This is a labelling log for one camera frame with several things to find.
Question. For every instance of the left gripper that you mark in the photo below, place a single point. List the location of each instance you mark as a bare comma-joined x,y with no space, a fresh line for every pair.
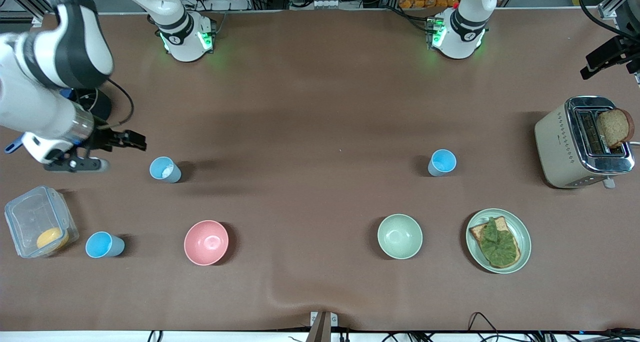
619,50

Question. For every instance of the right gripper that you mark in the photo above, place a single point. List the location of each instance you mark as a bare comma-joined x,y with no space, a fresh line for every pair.
104,138

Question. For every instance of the light blue plastic cup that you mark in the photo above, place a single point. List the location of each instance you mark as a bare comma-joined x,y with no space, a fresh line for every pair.
100,244
442,161
157,168

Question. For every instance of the white paper ball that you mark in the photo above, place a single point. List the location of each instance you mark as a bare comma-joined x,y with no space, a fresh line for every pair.
168,171

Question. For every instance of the brown bread slice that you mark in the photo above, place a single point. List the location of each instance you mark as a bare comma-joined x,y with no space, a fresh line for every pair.
614,127

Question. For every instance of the beige chrome toaster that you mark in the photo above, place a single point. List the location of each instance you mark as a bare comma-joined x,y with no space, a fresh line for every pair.
555,147

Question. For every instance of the clear plastic lidded container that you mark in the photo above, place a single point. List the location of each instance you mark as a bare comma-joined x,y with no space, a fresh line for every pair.
30,217

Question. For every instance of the yellow round sponge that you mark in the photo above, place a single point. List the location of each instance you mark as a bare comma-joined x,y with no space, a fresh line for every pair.
51,238

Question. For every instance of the pink bowl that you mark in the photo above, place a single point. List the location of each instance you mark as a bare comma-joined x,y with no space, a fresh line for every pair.
206,242

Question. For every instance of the brown table cloth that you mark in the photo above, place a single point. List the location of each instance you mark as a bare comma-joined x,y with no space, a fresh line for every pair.
300,207

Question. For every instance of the pale green plate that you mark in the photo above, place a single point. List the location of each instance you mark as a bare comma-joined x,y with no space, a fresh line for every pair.
524,237

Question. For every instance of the toast slice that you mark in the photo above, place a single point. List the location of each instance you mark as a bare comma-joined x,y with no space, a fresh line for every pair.
479,230

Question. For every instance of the green lettuce leaf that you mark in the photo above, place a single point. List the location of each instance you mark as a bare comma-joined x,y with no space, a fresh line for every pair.
497,244

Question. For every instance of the pale green bowl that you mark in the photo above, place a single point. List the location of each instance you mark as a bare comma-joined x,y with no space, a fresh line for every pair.
400,236

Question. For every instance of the grey metal table bracket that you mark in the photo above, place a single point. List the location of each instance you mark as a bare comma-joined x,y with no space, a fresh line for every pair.
320,327

